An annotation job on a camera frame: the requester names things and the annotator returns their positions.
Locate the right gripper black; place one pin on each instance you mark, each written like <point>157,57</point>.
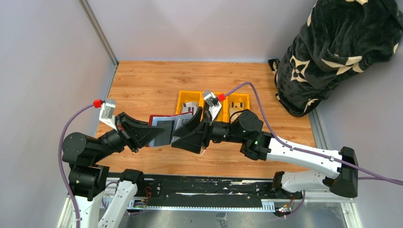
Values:
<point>196,134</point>

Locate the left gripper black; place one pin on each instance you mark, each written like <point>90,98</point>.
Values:
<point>135,132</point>

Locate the red card holder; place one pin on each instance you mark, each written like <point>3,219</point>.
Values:
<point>179,120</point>

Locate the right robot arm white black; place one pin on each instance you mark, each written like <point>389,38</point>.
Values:
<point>332,170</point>

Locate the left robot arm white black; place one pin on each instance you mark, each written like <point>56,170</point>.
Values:
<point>87,180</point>

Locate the grey credit card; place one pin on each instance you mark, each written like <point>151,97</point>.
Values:
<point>165,137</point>

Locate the white striped cards stack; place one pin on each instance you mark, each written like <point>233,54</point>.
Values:
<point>189,107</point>

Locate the gold cards stack in bin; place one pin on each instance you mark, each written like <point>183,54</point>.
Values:
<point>235,107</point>

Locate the middle yellow bin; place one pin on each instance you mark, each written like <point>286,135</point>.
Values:
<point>221,116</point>

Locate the right yellow bin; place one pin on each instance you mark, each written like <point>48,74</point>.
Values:
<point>237,97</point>

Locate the black patterned blanket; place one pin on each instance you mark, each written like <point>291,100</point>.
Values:
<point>340,39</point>

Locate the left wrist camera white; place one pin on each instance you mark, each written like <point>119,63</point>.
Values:
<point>106,114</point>

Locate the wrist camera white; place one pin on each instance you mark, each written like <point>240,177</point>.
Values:
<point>106,114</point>
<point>213,104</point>

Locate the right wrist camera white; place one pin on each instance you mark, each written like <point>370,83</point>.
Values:
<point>213,104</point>

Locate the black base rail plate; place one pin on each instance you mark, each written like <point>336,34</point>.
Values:
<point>203,192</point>

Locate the aluminium frame post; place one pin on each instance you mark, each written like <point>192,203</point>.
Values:
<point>98,30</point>

